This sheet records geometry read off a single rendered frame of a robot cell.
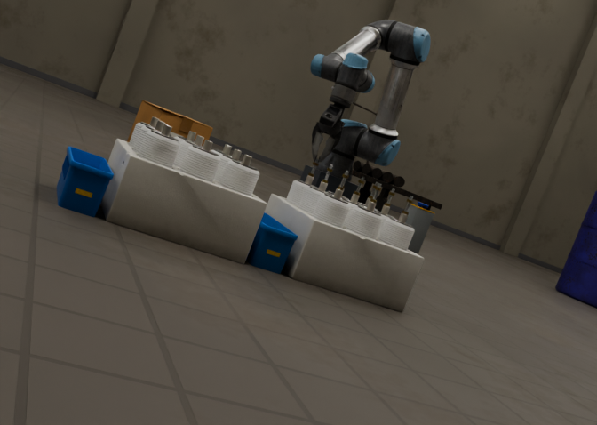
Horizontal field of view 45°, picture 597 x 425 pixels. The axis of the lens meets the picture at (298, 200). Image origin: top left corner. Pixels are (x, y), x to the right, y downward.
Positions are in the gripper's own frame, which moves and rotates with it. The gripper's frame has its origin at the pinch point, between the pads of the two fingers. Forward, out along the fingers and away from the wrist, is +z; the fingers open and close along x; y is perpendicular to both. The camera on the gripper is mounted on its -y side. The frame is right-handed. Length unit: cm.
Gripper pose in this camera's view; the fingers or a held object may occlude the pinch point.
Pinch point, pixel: (317, 157)
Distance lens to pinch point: 234.4
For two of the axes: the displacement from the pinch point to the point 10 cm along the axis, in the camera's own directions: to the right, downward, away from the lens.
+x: -9.2, -3.7, 1.1
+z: -3.6, 9.3, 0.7
